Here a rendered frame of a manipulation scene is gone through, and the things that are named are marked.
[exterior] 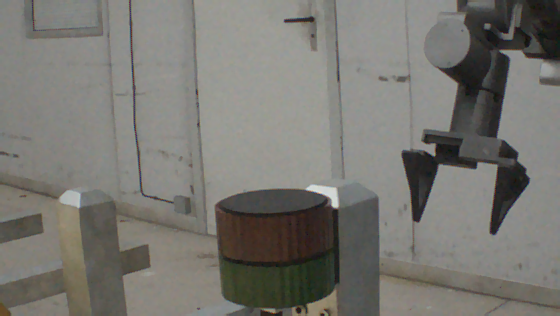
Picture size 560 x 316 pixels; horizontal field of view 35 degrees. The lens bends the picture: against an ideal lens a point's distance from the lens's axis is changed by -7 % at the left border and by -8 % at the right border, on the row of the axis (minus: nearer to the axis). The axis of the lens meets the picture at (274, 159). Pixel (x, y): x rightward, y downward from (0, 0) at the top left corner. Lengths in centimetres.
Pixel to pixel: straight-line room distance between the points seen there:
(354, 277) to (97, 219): 25
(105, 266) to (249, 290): 26
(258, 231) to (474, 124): 60
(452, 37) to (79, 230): 47
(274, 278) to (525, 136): 306
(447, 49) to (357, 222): 50
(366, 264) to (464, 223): 321
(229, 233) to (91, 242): 25
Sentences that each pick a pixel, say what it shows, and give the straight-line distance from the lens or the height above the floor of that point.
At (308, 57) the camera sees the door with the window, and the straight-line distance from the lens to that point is 411.
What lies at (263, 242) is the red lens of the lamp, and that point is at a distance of 47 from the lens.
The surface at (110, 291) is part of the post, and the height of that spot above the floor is 103.
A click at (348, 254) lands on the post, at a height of 111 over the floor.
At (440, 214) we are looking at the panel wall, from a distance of 379.
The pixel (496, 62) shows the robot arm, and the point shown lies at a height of 116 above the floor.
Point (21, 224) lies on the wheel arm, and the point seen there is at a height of 95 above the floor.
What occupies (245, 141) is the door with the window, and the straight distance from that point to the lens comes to 446.
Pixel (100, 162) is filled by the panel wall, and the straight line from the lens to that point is 542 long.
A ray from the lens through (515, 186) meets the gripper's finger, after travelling 105.
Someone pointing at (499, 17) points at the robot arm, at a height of 121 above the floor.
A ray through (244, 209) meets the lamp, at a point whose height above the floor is 115.
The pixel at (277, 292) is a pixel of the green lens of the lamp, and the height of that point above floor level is 111.
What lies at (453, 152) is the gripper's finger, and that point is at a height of 106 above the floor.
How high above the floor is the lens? 126
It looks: 11 degrees down
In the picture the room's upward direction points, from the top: 3 degrees counter-clockwise
